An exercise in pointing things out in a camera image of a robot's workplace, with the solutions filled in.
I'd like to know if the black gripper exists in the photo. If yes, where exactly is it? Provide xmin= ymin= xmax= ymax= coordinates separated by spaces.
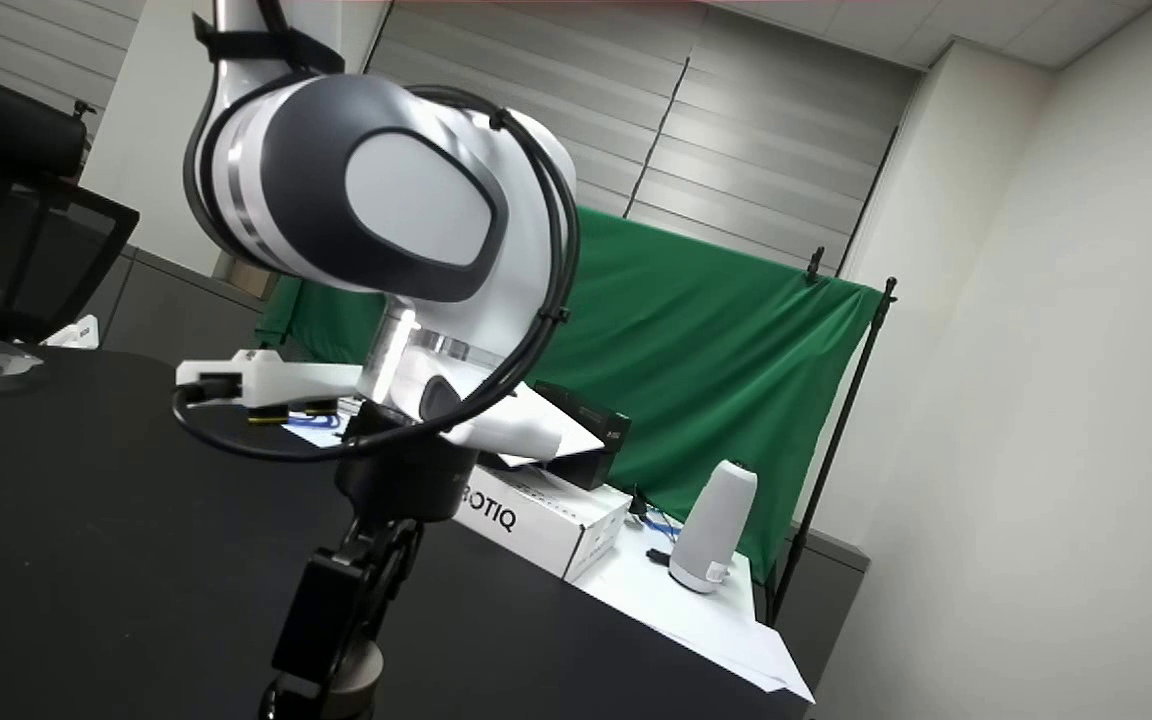
xmin=271 ymin=436 xmax=475 ymax=686

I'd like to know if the dark bottle with white cap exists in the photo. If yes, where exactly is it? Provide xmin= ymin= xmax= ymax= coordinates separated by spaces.
xmin=256 ymin=638 xmax=392 ymax=720

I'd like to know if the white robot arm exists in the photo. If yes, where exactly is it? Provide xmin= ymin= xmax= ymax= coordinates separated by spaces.
xmin=177 ymin=0 xmax=578 ymax=693

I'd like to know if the white Robotiq cardboard box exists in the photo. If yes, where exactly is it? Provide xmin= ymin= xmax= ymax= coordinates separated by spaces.
xmin=455 ymin=470 xmax=629 ymax=581

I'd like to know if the black box with white lid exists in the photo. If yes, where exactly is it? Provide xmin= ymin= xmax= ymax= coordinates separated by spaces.
xmin=448 ymin=383 xmax=629 ymax=488

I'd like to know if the white table cover sheet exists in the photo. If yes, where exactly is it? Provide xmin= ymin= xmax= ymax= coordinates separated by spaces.
xmin=573 ymin=523 xmax=810 ymax=706

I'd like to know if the white upright device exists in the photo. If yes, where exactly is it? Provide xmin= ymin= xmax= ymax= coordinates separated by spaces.
xmin=666 ymin=462 xmax=755 ymax=596

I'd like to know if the green backdrop cloth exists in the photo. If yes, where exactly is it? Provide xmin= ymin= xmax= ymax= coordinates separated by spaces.
xmin=250 ymin=205 xmax=887 ymax=591

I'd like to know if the black backdrop stand pole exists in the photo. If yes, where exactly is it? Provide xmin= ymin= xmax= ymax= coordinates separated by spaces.
xmin=758 ymin=276 xmax=901 ymax=623

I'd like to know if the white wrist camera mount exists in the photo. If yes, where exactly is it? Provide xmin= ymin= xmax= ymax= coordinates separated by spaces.
xmin=177 ymin=350 xmax=367 ymax=408

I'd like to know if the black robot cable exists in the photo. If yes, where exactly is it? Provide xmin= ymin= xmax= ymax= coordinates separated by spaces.
xmin=166 ymin=82 xmax=584 ymax=470

